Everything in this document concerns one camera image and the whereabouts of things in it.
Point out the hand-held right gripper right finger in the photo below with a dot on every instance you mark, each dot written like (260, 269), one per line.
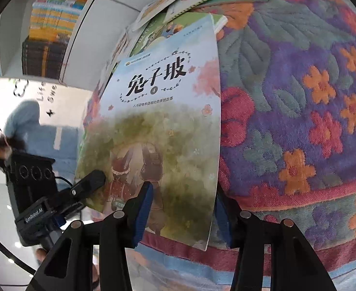
(223, 221)

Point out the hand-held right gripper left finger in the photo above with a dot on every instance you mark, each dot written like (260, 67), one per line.
(141, 212)

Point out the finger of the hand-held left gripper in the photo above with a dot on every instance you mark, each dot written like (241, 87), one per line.
(58, 220)
(90, 183)

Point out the watercolour rabbit storybook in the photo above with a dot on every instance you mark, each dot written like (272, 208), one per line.
(159, 112)

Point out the cartoon book with teal title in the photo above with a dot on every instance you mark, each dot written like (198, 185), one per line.
(166, 3)

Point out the row of black hardcover books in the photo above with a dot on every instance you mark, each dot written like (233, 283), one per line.
(44, 57)

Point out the row of yellow paperback books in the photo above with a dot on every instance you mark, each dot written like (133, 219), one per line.
(56, 15)

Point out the floral blanket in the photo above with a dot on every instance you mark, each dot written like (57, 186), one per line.
(287, 97)

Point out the white bookshelf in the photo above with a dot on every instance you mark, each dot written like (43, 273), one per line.
(11, 36)

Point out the green bordered workbook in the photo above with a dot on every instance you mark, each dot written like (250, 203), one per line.
(147, 41)

